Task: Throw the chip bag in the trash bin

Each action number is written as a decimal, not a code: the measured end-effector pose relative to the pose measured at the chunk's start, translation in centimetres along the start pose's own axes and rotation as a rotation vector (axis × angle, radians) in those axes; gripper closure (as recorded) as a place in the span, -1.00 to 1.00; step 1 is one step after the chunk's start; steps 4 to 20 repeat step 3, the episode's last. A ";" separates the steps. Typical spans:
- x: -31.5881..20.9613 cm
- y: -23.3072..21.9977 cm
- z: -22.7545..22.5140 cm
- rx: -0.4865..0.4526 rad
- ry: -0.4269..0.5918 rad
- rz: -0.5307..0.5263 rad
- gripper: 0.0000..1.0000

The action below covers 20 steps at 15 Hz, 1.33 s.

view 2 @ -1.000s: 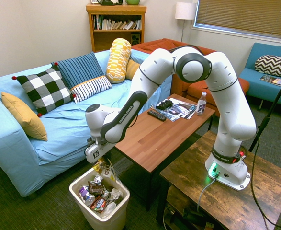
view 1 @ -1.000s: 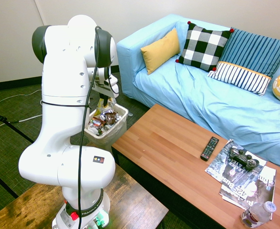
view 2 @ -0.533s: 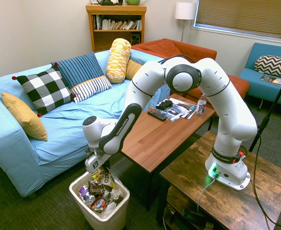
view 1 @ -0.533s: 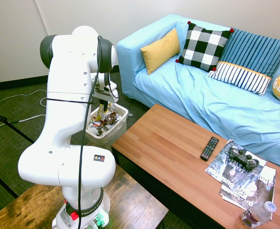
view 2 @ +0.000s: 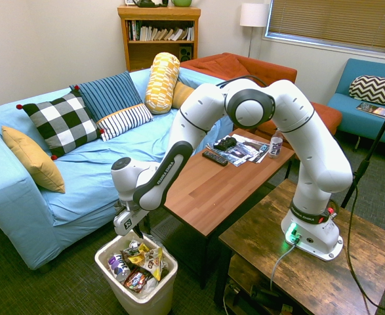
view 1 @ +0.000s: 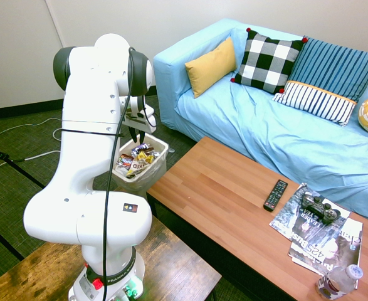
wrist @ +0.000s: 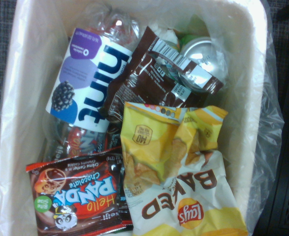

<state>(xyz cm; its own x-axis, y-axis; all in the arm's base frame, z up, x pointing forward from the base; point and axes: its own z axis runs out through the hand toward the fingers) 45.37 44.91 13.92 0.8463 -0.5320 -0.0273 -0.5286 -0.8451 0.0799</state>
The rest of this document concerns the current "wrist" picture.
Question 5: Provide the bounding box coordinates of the yellow white Lays chip bag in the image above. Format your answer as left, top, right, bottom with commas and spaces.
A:
119, 100, 250, 236

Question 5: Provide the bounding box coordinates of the beige plastic trash bin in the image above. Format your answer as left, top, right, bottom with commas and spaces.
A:
0, 0, 269, 236

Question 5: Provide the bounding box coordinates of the white lined trash bin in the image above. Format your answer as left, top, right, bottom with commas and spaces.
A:
0, 0, 285, 236

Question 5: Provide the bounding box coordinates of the brown snack wrapper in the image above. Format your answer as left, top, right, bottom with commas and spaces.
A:
99, 26, 225, 123

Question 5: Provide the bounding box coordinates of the clear Hint bottle purple label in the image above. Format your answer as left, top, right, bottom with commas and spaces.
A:
42, 2, 140, 163

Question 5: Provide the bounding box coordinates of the red snack wrapper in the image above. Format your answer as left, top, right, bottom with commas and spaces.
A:
58, 125, 122, 158

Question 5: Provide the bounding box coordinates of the silver drink can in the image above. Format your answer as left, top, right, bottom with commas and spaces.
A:
178, 36, 230, 94

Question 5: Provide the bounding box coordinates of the green wrapper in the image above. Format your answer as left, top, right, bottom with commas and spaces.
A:
177, 14, 210, 46

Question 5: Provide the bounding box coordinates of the Hello Panda chocolate packet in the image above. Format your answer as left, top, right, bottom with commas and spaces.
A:
25, 147, 128, 236

